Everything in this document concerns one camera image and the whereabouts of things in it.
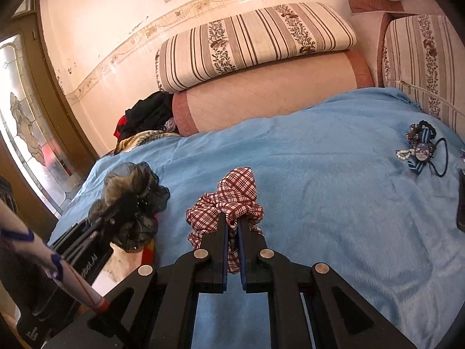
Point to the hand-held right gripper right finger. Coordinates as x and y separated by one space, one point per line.
241 254

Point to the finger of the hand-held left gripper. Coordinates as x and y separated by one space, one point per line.
96 231

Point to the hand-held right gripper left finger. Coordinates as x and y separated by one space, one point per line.
225 247

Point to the black sheer scrunchie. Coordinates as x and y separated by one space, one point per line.
134 196

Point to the red plaid scrunchie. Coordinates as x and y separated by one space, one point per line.
236 189

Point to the white stick with blue print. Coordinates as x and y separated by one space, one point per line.
43 254

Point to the blue blanket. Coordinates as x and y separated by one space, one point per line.
327 207

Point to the beige patterned cloth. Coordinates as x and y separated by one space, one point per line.
141 140

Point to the dark clothes pile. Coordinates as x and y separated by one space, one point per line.
152 111

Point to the wooden door with stained glass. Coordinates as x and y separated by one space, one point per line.
25 116

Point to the pink quilted bolster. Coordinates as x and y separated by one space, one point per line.
272 91

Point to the striped floral long cushion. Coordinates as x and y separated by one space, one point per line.
254 43

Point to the purple flower hair clip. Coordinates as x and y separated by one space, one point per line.
412 132

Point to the black smartphone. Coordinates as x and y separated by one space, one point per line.
461 207

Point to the pink quilted sofa cushion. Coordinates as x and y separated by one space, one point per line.
367 43

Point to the striped floral zipped cushion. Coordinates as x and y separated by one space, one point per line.
417 54

